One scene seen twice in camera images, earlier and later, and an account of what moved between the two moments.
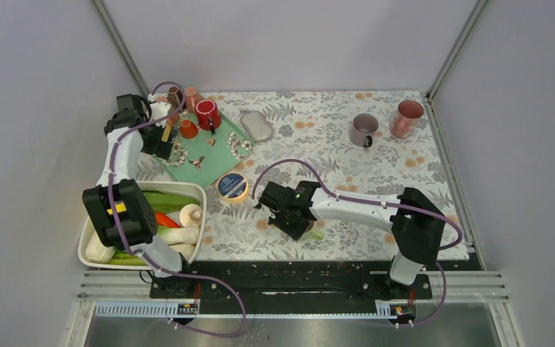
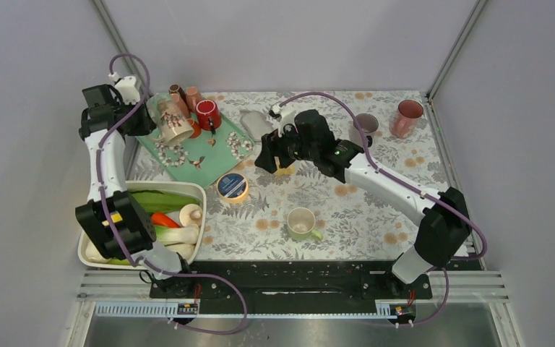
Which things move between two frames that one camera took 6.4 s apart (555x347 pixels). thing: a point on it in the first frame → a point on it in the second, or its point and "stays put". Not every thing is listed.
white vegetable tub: x=178 y=209 stays put
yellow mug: x=166 y=133 → x=283 y=172
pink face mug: x=406 y=118 stays put
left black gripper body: x=153 y=144 → x=138 y=123
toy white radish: x=187 y=249 stays put
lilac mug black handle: x=363 y=127 stays put
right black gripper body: x=289 y=225 → x=291 y=146
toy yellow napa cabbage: x=95 y=249 stays put
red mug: x=206 y=108 stays put
